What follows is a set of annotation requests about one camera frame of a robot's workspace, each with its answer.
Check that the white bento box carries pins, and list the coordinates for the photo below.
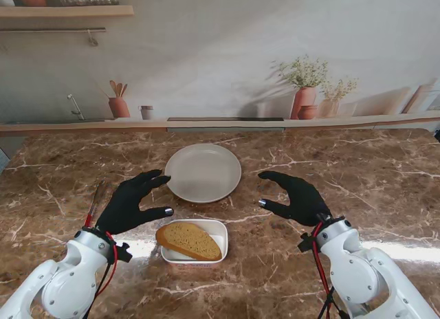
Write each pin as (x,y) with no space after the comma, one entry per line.
(220,234)

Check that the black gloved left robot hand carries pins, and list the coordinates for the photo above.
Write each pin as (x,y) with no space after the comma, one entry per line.
(123,207)

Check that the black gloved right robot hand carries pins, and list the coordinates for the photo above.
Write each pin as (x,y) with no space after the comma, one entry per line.
(306,203)

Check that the printed kitchen backdrop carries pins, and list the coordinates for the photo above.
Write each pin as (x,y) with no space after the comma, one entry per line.
(206,57)

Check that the brown bread slice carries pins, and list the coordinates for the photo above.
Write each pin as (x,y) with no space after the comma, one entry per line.
(192,240)

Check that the black backdrop stand clamp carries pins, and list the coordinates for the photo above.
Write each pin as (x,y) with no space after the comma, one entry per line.
(437,135)

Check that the round white plate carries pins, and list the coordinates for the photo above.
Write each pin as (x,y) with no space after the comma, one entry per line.
(203,173)

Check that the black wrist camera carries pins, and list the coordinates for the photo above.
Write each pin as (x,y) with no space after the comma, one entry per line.
(124,253)
(305,243)

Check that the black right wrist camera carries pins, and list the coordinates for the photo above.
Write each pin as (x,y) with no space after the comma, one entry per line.
(305,243)

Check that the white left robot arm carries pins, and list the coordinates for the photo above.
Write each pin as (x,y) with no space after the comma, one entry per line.
(68,284)

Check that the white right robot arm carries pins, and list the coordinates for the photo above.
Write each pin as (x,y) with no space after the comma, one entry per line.
(357,274)

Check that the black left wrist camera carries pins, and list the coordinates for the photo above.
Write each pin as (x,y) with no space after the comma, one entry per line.
(124,253)

